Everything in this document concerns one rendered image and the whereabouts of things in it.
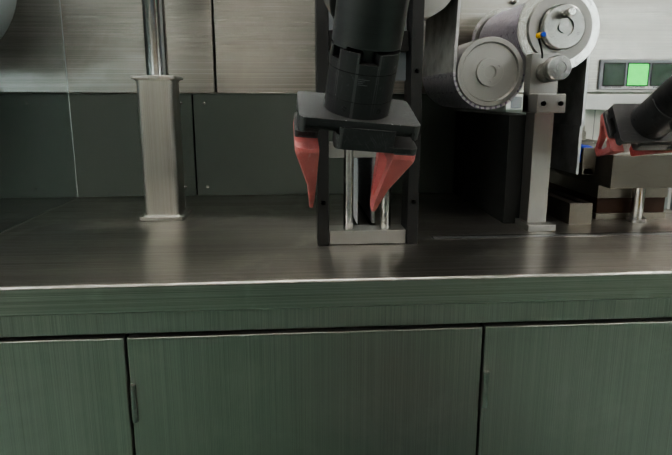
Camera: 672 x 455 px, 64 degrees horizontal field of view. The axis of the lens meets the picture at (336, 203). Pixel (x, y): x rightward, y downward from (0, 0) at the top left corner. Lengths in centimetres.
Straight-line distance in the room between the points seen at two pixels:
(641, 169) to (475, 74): 34
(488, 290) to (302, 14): 79
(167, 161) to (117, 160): 31
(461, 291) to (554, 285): 13
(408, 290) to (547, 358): 24
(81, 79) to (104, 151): 17
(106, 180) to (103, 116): 15
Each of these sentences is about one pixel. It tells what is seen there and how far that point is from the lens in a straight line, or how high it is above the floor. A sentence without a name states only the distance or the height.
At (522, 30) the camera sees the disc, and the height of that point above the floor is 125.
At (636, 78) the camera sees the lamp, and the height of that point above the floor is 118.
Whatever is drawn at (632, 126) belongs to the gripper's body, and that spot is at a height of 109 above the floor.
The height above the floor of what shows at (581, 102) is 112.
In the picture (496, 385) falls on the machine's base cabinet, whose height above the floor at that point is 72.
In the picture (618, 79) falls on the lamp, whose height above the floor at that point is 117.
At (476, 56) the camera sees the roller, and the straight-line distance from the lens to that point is 102.
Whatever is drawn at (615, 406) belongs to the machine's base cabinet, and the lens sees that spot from 95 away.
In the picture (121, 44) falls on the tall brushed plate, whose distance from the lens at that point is 135.
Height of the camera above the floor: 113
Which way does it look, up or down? 11 degrees down
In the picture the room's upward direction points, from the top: straight up
